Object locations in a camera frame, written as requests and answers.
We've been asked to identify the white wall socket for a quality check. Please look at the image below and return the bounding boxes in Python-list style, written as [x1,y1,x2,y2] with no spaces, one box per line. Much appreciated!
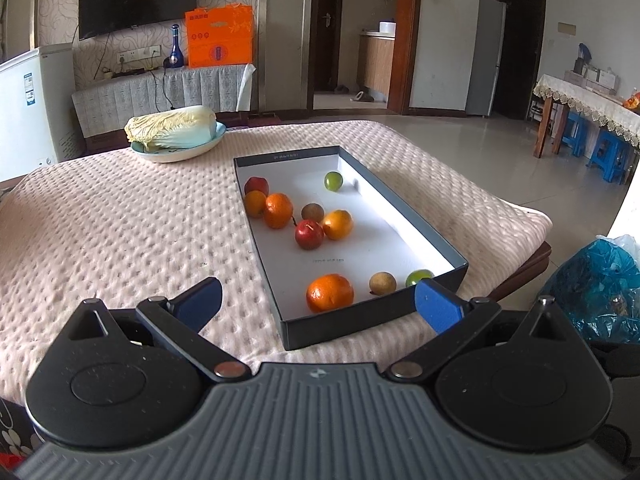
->
[117,46,162,63]

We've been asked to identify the light blue cartoon plate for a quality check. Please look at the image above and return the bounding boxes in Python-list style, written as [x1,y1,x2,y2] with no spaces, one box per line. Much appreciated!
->
[130,121,227,163]

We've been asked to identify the cabinet with tiled cloth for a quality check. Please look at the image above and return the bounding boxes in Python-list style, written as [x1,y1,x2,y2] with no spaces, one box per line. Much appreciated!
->
[71,64,257,140]

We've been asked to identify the grey cardboard box lid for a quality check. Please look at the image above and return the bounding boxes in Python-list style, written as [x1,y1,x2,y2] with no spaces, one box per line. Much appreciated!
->
[233,145,469,352]

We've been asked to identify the black cable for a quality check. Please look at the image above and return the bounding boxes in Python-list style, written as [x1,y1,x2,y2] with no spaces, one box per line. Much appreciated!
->
[152,67,176,111]

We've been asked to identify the small oval orange fruit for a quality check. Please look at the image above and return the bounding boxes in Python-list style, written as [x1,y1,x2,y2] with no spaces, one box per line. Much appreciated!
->
[243,190,267,219]

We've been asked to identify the dark red apple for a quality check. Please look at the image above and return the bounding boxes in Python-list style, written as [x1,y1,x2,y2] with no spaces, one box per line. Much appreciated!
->
[295,219,325,251]

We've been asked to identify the dining table with lace cloth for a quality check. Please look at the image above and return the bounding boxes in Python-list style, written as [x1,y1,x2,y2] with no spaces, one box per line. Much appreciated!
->
[532,74,640,161]

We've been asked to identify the white boxes on table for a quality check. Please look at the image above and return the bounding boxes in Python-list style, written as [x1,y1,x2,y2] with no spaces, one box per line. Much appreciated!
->
[582,65,620,92]

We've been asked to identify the yellow orange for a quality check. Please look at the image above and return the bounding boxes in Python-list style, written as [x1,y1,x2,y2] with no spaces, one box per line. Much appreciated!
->
[321,209,355,241]

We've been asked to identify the dark floral cloth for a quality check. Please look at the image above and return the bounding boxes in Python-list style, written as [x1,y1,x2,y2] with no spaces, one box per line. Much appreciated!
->
[0,395,46,480]

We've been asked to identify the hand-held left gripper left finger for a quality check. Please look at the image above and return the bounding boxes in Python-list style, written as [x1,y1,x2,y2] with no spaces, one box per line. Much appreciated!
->
[65,276,253,380]

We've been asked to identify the orange gift box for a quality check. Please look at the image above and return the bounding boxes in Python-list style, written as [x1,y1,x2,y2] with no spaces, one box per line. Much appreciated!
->
[184,4,254,68]

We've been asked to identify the wooden door frame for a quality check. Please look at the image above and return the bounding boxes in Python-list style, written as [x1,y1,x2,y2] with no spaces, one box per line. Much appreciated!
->
[387,0,423,115]

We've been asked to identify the blue plastic stool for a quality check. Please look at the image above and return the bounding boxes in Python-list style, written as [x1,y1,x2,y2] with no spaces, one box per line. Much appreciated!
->
[564,111,588,157]
[586,130,632,184]

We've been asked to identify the blender with blue cloth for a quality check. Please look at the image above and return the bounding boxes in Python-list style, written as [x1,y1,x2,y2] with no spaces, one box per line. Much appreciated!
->
[573,42,592,75]

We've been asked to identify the white chest freezer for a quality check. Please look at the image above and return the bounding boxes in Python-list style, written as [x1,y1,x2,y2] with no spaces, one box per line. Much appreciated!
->
[0,42,83,183]

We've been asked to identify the large tangerine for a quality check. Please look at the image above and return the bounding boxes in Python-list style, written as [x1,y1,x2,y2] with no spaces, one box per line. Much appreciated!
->
[306,273,355,314]

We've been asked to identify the reddish tangerine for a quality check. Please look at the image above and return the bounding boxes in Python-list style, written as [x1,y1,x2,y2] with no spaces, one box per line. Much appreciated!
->
[263,193,294,230]

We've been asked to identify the blue plastic bag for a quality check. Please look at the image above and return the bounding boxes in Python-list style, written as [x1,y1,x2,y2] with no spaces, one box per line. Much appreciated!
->
[540,234,640,346]

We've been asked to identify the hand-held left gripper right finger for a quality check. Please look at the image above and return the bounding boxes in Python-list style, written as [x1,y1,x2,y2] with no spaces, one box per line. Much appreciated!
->
[387,279,576,380]

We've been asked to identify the napa cabbage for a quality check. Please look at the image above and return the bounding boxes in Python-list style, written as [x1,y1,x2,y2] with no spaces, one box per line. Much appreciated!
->
[124,105,218,153]

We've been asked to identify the dark wooden door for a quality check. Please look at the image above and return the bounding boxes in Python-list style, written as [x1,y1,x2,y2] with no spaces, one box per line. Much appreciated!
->
[312,0,346,93]

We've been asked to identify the wooden kitchen cabinet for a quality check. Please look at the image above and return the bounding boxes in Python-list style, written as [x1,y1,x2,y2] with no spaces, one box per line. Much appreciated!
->
[357,32,396,101]

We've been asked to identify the grey refrigerator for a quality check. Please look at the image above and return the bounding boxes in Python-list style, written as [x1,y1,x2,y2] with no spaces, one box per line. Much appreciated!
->
[465,0,507,118]

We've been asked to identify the round tan fruit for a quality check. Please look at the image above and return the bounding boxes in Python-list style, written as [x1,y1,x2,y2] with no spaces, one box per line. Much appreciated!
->
[369,271,398,297]

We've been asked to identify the blue glass bottle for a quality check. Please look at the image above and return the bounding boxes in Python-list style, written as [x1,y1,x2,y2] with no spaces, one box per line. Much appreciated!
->
[167,24,184,70]

